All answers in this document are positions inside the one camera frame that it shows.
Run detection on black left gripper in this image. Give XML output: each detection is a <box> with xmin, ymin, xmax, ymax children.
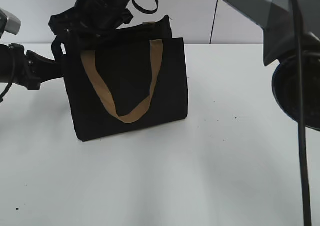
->
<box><xmin>8</xmin><ymin>35</ymin><xmax>67</xmax><ymax>90</ymax></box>

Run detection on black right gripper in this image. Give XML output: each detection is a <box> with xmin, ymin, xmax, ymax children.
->
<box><xmin>49</xmin><ymin>0</ymin><xmax>133</xmax><ymax>51</ymax></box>

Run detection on black tote bag tan handles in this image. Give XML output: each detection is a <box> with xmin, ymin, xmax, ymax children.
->
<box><xmin>62</xmin><ymin>15</ymin><xmax>189</xmax><ymax>141</ymax></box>

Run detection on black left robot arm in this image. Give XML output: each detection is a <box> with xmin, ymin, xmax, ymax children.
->
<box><xmin>0</xmin><ymin>36</ymin><xmax>69</xmax><ymax>90</ymax></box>

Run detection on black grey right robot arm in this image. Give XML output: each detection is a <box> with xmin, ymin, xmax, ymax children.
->
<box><xmin>49</xmin><ymin>0</ymin><xmax>320</xmax><ymax>130</ymax></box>

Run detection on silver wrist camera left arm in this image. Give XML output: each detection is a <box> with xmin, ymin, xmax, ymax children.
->
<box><xmin>0</xmin><ymin>8</ymin><xmax>22</xmax><ymax>37</ymax></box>

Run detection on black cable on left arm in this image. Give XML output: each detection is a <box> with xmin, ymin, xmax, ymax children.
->
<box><xmin>0</xmin><ymin>45</ymin><xmax>20</xmax><ymax>103</ymax></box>

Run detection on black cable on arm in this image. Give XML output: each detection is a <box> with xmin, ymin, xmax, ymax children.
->
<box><xmin>284</xmin><ymin>0</ymin><xmax>313</xmax><ymax>226</ymax></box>
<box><xmin>0</xmin><ymin>45</ymin><xmax>20</xmax><ymax>103</ymax></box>

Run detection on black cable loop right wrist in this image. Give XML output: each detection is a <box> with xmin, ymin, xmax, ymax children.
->
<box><xmin>132</xmin><ymin>0</ymin><xmax>159</xmax><ymax>15</ymax></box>

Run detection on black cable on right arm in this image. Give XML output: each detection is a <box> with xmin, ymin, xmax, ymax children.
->
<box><xmin>284</xmin><ymin>0</ymin><xmax>313</xmax><ymax>226</ymax></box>

